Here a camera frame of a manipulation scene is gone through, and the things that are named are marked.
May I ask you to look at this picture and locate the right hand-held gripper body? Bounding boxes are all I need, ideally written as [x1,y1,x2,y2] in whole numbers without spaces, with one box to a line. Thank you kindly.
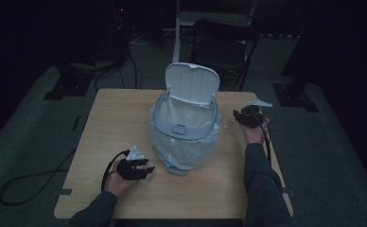
[241,98,273,130]

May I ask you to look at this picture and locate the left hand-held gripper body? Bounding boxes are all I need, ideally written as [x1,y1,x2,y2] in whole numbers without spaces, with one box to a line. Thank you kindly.
[116,145,147,182]

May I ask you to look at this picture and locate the grey white lidded trash can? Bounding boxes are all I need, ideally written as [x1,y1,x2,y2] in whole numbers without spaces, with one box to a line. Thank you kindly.
[149,61,221,177]

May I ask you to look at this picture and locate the person's left hand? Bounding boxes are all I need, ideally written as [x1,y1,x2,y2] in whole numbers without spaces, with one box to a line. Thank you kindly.
[103,160,139,199]

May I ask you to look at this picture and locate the person's right hand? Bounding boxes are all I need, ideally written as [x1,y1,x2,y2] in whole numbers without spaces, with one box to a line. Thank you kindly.
[240,116,271,147]

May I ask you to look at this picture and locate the clear plastic wrapper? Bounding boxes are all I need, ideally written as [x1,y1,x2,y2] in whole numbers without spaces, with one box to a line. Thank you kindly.
[218,108,236,130]

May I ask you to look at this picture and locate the clear plastic trash bag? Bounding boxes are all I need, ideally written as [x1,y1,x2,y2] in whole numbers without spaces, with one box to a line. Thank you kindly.
[147,96,222,172]

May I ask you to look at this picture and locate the black folding chair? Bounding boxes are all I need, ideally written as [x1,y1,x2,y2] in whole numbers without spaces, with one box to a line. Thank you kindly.
[187,18,262,93]

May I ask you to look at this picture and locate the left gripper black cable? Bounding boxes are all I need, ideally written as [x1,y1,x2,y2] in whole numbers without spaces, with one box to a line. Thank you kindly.
[100,148,131,193]

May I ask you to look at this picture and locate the black stand with base plate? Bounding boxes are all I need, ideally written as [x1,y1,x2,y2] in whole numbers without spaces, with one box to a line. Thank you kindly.
[271,27,320,114]
[44,61,94,101]

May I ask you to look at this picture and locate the black cables on floor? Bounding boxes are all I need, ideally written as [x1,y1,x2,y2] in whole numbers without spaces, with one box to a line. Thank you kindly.
[94,46,144,93]

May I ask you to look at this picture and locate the black floor cable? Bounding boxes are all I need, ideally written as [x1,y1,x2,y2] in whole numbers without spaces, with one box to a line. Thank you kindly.
[0,147,79,207]

